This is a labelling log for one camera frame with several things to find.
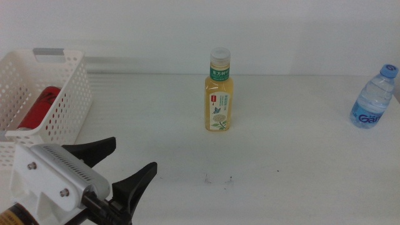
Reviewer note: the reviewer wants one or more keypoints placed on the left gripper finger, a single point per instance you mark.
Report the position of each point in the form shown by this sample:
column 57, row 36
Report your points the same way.
column 93, row 150
column 131, row 187

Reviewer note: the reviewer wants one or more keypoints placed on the red soda can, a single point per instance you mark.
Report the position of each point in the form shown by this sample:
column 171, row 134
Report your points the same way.
column 37, row 109

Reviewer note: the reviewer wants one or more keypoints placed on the yellow tea bottle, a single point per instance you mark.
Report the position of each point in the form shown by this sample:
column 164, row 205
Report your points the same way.
column 218, row 93

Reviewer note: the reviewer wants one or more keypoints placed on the water bottle with blue cap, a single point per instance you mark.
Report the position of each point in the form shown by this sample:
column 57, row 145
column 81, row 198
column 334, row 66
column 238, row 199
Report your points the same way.
column 372, row 100

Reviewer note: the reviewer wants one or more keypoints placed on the white perforated plastic basket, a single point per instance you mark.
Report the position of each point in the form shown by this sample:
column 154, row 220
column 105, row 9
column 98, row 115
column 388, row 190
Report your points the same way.
column 75, row 93

